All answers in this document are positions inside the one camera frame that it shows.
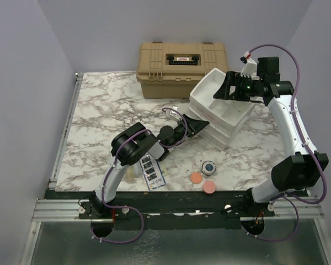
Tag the pink round makeup sponge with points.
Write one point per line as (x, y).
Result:
(209, 187)

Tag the gold cap lotion bottle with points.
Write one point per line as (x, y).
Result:
(130, 175)

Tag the right aluminium extrusion rail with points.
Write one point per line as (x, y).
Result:
(283, 209)

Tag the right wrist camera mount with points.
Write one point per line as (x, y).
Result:
(249, 69)

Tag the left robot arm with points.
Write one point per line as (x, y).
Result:
(131, 145)

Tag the black toolbox handle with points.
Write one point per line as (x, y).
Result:
(183, 60)

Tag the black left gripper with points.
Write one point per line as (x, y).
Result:
(194, 126)

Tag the tan plastic toolbox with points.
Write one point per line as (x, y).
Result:
(160, 80)

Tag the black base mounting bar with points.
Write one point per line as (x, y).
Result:
(168, 210)

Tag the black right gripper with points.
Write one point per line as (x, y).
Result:
(232, 78)

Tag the white plastic drawer organizer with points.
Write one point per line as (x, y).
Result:
(225, 117)

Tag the orange round makeup sponge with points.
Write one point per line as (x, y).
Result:
(196, 178)

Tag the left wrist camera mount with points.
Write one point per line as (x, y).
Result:
(172, 114)

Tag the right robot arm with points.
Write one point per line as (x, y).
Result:
(303, 164)

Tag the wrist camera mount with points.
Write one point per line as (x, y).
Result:
(172, 114)
(249, 69)

